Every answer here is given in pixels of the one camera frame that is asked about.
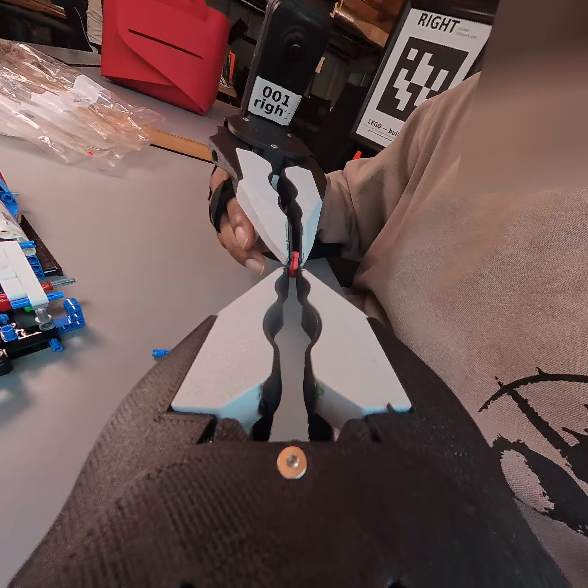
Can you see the person's right hand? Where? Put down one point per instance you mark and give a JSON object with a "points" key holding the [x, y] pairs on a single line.
{"points": [[239, 229]]}

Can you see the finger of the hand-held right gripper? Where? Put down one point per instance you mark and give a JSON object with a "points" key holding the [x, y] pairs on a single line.
{"points": [[259, 197], [310, 202]]}

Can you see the grey desk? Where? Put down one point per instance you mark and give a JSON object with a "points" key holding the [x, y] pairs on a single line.
{"points": [[138, 229]]}

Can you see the clear plastic bag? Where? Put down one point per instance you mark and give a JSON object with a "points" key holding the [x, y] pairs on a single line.
{"points": [[69, 105]]}

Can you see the black printed toy box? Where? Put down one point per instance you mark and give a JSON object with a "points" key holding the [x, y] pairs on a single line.
{"points": [[46, 257]]}

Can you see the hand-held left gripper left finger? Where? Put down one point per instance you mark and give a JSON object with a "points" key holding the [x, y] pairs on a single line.
{"points": [[225, 367]]}

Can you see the red cardboard box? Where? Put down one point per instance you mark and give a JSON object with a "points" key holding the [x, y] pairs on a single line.
{"points": [[160, 46]]}

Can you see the black framed marker sign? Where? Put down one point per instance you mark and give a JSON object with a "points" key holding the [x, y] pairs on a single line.
{"points": [[432, 69]]}

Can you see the long red brick pin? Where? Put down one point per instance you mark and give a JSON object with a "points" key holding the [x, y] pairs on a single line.
{"points": [[294, 262]]}

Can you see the blue brick pin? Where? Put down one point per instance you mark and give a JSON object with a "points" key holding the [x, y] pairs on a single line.
{"points": [[160, 353]]}

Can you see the person's right forearm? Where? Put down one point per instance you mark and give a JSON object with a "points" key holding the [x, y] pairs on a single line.
{"points": [[381, 193]]}

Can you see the toy brick car model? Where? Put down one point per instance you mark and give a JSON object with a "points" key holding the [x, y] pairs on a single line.
{"points": [[23, 285]]}

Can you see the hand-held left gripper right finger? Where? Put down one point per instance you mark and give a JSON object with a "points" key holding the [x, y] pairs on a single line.
{"points": [[358, 367]]}

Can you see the person's beige sweater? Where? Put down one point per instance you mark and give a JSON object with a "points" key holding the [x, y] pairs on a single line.
{"points": [[459, 321]]}

